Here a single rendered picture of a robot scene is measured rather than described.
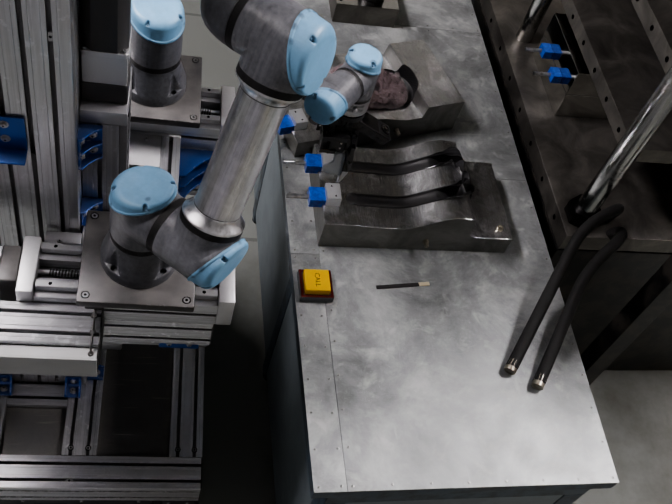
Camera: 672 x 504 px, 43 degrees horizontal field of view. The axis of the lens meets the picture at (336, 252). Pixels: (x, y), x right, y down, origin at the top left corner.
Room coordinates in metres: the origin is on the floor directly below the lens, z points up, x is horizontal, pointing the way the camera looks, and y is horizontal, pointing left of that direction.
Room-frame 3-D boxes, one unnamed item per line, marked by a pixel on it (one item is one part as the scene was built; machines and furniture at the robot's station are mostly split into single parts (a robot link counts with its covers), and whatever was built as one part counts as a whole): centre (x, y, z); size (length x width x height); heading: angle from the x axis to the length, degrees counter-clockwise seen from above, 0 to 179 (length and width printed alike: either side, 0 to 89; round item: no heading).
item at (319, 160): (1.47, 0.14, 0.89); 0.13 x 0.05 x 0.05; 112
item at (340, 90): (1.29, 0.13, 1.30); 0.11 x 0.11 x 0.08; 72
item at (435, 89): (1.81, 0.08, 0.86); 0.50 x 0.26 x 0.11; 130
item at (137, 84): (1.40, 0.53, 1.09); 0.15 x 0.15 x 0.10
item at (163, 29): (1.40, 0.54, 1.20); 0.13 x 0.12 x 0.14; 46
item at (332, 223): (1.51, -0.13, 0.87); 0.50 x 0.26 x 0.14; 112
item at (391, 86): (1.81, 0.08, 0.90); 0.26 x 0.18 x 0.08; 130
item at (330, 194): (1.37, 0.10, 0.89); 0.13 x 0.05 x 0.05; 112
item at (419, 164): (1.52, -0.12, 0.92); 0.35 x 0.16 x 0.09; 112
